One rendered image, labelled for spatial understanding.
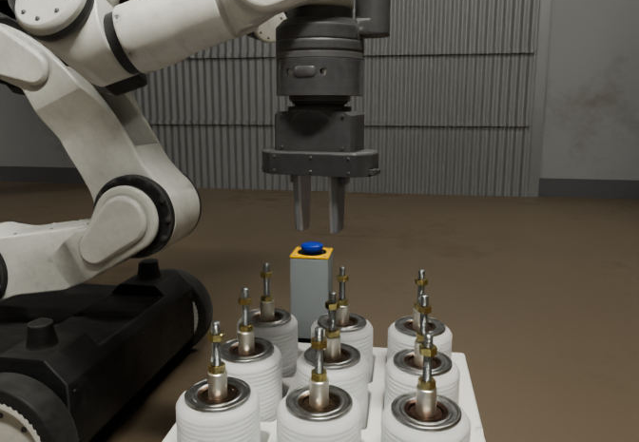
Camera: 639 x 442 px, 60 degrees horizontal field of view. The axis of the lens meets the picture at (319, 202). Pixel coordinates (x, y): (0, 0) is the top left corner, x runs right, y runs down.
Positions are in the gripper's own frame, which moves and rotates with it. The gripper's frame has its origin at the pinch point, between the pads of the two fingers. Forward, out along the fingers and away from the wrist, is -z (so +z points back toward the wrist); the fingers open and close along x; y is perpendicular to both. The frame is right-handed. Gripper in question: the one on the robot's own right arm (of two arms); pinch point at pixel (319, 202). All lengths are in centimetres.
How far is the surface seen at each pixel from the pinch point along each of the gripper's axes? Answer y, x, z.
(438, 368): 12.1, 11.8, -22.6
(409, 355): 14.9, 7.6, -22.7
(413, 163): 310, -41, -28
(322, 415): -2.7, 1.4, -22.6
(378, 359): 27.0, 0.8, -30.0
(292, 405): -1.9, -2.5, -22.6
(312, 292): 35.4, -13.5, -23.1
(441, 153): 313, -23, -21
